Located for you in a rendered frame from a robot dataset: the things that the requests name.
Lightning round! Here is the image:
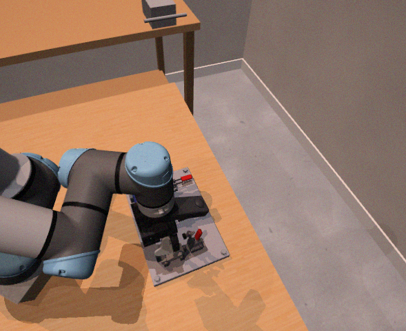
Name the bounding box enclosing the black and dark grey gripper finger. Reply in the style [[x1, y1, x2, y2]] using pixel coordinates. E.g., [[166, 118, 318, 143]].
[[154, 231, 180, 259]]

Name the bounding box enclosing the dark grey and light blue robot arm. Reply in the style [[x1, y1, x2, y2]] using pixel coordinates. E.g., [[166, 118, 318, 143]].
[[0, 141, 209, 285]]

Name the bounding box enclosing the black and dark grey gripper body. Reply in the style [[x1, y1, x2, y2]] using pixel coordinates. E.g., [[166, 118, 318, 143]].
[[130, 203, 178, 248]]

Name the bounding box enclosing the toggle clamp with red handle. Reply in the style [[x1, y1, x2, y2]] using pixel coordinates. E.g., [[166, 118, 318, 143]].
[[173, 174, 192, 192]]

